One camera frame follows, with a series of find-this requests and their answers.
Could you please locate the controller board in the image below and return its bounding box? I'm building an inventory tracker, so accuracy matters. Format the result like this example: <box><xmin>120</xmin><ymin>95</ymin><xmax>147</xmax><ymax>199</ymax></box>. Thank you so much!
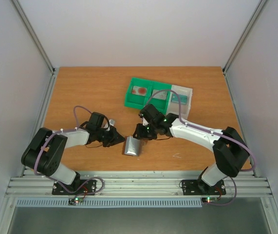
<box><xmin>68</xmin><ymin>197</ymin><xmax>84</xmax><ymax>206</ymax></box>
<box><xmin>202</xmin><ymin>197</ymin><xmax>219</xmax><ymax>203</ymax></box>

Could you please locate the aluminium front rail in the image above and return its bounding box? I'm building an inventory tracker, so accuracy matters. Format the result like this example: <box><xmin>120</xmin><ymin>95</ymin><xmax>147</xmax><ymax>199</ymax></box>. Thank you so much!
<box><xmin>5</xmin><ymin>168</ymin><xmax>273</xmax><ymax>198</ymax></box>

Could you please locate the brown leather card holder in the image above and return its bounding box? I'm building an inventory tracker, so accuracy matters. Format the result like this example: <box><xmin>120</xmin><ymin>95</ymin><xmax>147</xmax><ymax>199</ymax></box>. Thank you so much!
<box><xmin>122</xmin><ymin>136</ymin><xmax>143</xmax><ymax>156</ymax></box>

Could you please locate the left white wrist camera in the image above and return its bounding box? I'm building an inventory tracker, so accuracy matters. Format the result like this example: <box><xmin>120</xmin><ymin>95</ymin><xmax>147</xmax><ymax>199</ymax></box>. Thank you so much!
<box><xmin>104</xmin><ymin>119</ymin><xmax>115</xmax><ymax>131</ymax></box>

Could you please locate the green bin middle compartment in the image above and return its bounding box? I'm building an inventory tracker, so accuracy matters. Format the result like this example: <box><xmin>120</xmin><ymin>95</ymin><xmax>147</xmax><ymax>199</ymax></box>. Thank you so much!
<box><xmin>144</xmin><ymin>81</ymin><xmax>172</xmax><ymax>114</ymax></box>

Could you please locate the left controller board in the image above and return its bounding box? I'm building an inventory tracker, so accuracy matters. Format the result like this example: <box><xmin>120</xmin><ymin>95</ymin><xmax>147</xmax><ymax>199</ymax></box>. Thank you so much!
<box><xmin>68</xmin><ymin>197</ymin><xmax>84</xmax><ymax>206</ymax></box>

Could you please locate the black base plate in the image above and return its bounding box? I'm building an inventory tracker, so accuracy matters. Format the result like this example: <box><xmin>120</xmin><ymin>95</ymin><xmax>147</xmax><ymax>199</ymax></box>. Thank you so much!
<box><xmin>52</xmin><ymin>179</ymin><xmax>97</xmax><ymax>195</ymax></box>
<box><xmin>179</xmin><ymin>179</ymin><xmax>226</xmax><ymax>196</ymax></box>

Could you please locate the teal card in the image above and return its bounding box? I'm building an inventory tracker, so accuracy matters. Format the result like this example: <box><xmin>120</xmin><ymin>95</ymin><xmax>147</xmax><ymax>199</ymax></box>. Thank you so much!
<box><xmin>171</xmin><ymin>94</ymin><xmax>188</xmax><ymax>105</ymax></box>

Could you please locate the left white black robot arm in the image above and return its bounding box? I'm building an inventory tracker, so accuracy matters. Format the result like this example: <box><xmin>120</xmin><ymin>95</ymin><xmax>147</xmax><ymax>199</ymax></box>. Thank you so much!
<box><xmin>21</xmin><ymin>112</ymin><xmax>125</xmax><ymax>194</ymax></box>

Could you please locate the grey slotted cable duct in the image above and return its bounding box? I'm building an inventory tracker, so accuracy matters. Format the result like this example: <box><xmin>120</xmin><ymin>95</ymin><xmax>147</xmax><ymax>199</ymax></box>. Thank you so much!
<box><xmin>16</xmin><ymin>197</ymin><xmax>202</xmax><ymax>209</ymax></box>

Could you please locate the right aluminium frame post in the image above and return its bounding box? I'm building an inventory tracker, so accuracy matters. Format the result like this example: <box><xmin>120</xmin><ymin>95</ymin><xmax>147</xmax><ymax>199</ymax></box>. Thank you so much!
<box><xmin>222</xmin><ymin>0</ymin><xmax>269</xmax><ymax>76</ymax></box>

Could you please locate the card with red circles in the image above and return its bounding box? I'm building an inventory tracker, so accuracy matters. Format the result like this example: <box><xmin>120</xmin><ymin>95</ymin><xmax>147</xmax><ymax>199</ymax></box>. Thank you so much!
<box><xmin>131</xmin><ymin>86</ymin><xmax>147</xmax><ymax>96</ymax></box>

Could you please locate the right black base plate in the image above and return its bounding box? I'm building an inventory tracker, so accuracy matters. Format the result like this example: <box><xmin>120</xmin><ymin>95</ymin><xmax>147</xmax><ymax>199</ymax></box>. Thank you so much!
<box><xmin>179</xmin><ymin>179</ymin><xmax>226</xmax><ymax>196</ymax></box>

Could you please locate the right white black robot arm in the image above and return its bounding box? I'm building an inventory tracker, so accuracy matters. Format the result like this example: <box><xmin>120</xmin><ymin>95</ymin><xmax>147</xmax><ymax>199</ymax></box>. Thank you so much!
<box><xmin>133</xmin><ymin>104</ymin><xmax>250</xmax><ymax>195</ymax></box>

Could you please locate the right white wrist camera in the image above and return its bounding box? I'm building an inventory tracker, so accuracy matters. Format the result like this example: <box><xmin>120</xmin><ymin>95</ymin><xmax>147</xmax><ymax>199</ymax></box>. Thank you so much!
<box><xmin>139</xmin><ymin>114</ymin><xmax>149</xmax><ymax>126</ymax></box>

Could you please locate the right controller board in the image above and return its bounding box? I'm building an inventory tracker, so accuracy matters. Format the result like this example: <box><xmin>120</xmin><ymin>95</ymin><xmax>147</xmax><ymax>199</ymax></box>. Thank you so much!
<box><xmin>202</xmin><ymin>197</ymin><xmax>219</xmax><ymax>203</ymax></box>

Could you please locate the aluminium frame post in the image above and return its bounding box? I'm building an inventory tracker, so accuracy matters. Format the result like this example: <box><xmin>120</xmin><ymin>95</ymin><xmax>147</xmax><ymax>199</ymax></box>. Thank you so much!
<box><xmin>222</xmin><ymin>0</ymin><xmax>269</xmax><ymax>76</ymax></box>
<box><xmin>10</xmin><ymin>0</ymin><xmax>56</xmax><ymax>75</ymax></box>

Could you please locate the white plastic bin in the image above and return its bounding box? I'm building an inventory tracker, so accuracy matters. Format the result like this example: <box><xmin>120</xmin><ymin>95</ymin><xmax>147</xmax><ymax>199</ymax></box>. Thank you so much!
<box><xmin>166</xmin><ymin>85</ymin><xmax>193</xmax><ymax>119</ymax></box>

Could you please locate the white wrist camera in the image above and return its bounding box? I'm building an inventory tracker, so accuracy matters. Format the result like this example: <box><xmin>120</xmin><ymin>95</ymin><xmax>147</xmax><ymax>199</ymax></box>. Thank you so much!
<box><xmin>139</xmin><ymin>114</ymin><xmax>149</xmax><ymax>126</ymax></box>
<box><xmin>104</xmin><ymin>119</ymin><xmax>115</xmax><ymax>131</ymax></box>

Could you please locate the grey silver card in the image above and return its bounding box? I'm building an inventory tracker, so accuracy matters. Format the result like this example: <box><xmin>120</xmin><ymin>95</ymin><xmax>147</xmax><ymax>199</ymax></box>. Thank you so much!
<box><xmin>151</xmin><ymin>89</ymin><xmax>168</xmax><ymax>100</ymax></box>

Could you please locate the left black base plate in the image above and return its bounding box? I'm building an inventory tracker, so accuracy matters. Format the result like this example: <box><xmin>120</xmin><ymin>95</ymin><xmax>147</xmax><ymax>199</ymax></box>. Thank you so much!
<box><xmin>52</xmin><ymin>179</ymin><xmax>97</xmax><ymax>195</ymax></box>

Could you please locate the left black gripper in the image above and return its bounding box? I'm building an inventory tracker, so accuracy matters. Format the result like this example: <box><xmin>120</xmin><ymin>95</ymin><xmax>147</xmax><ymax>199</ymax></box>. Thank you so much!
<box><xmin>97</xmin><ymin>127</ymin><xmax>126</xmax><ymax>147</ymax></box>

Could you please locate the left aluminium frame post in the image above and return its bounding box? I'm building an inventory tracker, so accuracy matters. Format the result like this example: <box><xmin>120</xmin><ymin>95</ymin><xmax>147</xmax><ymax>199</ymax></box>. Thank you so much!
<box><xmin>10</xmin><ymin>0</ymin><xmax>56</xmax><ymax>75</ymax></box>

